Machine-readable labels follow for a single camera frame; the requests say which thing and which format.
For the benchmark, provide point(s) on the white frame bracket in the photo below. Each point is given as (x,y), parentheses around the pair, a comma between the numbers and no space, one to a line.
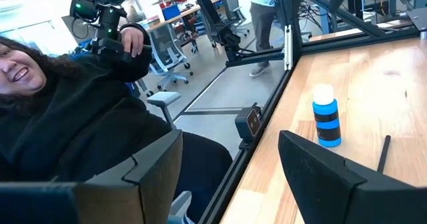
(288,47)

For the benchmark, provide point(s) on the blue storage bin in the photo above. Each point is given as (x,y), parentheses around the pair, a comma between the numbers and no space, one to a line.
(171,12)

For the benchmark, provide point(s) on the person's hand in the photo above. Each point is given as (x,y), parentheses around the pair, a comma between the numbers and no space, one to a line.
(131,40)

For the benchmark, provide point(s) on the white mesh office chair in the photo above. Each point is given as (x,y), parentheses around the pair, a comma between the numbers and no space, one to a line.
(166,50)

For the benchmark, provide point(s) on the black grey office chair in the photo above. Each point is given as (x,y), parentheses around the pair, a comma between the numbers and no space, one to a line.
(163,99)

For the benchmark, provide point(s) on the wooden background desk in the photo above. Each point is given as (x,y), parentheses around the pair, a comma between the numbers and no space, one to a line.
(187,12)

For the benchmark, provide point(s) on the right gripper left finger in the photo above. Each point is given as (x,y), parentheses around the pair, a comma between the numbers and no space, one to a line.
(116,200)

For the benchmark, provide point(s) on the thin black paint brush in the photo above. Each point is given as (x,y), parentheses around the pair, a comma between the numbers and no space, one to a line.
(383,154)

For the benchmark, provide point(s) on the cerulean blue C825 paint bottle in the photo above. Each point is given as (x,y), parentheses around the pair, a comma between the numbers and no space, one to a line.
(327,124)

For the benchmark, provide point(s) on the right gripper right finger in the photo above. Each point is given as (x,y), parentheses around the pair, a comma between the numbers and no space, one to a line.
(333,197)

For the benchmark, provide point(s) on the person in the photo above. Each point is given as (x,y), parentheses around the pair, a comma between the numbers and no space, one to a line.
(66,127)
(263,27)

